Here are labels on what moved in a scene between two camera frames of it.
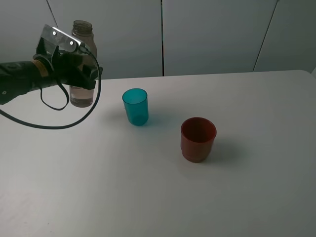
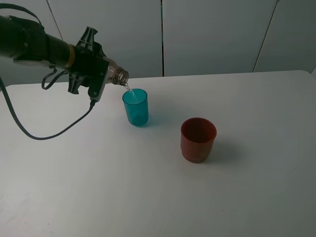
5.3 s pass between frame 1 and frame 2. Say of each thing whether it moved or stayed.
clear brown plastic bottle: moved
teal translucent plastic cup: stayed
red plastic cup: stayed
